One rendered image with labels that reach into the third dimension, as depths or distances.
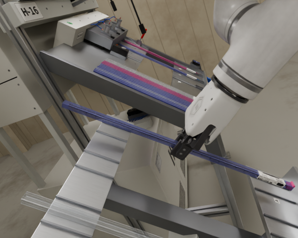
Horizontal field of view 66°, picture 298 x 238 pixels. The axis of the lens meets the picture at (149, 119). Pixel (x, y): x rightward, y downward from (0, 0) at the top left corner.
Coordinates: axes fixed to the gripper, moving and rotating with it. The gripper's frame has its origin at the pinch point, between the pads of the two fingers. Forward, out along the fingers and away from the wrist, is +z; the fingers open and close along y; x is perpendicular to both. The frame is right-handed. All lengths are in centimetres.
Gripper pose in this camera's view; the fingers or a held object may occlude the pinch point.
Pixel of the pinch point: (181, 146)
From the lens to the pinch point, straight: 48.4
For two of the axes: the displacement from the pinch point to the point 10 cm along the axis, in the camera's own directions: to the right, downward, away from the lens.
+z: -4.8, 7.3, 4.9
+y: -1.3, 4.9, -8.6
